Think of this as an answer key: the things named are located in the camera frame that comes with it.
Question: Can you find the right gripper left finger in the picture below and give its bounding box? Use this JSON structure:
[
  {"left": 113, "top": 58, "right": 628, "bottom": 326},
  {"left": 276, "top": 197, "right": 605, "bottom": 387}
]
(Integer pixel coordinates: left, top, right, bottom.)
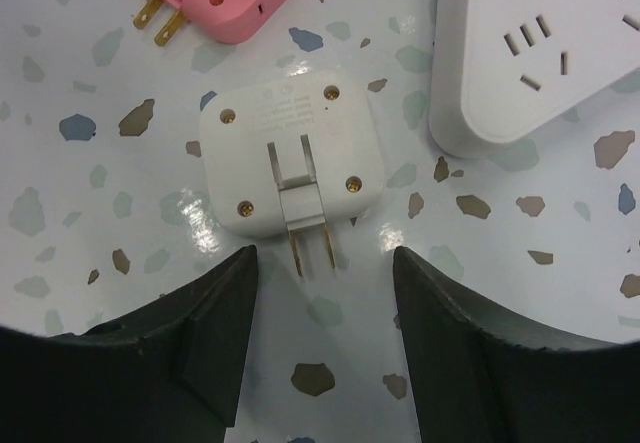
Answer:
[{"left": 1, "top": 246, "right": 258, "bottom": 442}]

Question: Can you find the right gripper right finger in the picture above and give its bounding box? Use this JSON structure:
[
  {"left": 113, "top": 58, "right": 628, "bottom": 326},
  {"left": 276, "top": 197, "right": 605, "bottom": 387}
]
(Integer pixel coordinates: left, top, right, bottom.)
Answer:
[{"left": 393, "top": 247, "right": 639, "bottom": 442}]

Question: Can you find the white plug adapter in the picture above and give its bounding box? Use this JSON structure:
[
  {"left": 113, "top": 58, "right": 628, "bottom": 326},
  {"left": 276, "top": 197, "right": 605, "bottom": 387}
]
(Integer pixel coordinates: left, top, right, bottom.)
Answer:
[{"left": 199, "top": 70, "right": 386, "bottom": 272}]

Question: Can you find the white triangular power strip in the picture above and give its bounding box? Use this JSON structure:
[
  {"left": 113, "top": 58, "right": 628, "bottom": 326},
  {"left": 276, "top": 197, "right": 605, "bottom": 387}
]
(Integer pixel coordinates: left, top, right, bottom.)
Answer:
[{"left": 429, "top": 0, "right": 639, "bottom": 158}]

